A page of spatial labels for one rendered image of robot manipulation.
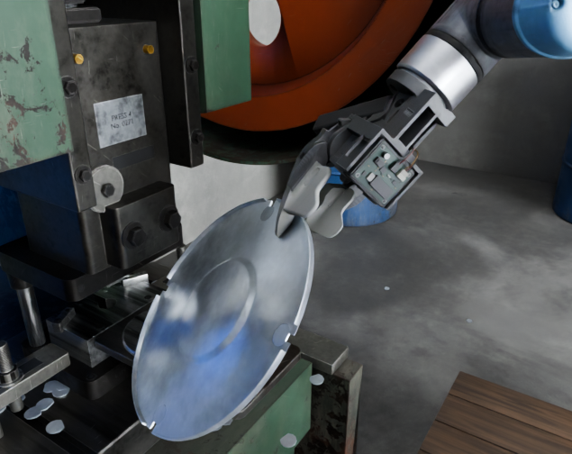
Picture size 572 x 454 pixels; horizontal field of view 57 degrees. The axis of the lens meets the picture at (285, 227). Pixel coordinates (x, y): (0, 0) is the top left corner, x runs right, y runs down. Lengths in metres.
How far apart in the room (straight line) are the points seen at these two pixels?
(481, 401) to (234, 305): 0.86
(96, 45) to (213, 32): 0.15
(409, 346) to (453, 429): 0.82
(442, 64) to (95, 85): 0.37
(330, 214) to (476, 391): 0.86
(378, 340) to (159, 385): 1.48
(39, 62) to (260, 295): 0.30
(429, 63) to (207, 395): 0.39
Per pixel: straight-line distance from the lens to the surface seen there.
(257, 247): 0.61
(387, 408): 1.78
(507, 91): 3.84
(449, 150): 4.01
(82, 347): 0.79
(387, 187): 0.54
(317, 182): 0.55
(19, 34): 0.54
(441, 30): 0.58
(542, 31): 0.48
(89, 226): 0.66
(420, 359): 1.99
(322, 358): 0.92
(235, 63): 0.74
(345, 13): 0.88
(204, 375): 0.58
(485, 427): 1.28
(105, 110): 0.65
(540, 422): 1.34
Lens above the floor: 1.21
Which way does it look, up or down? 25 degrees down
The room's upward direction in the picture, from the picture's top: straight up
